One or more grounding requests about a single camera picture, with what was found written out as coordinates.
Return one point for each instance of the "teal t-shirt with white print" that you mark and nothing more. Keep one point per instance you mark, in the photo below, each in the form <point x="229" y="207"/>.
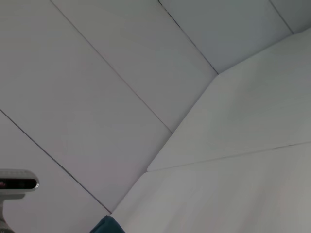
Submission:
<point x="107" y="225"/>

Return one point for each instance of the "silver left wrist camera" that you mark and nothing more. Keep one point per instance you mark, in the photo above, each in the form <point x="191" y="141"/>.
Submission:
<point x="17" y="182"/>

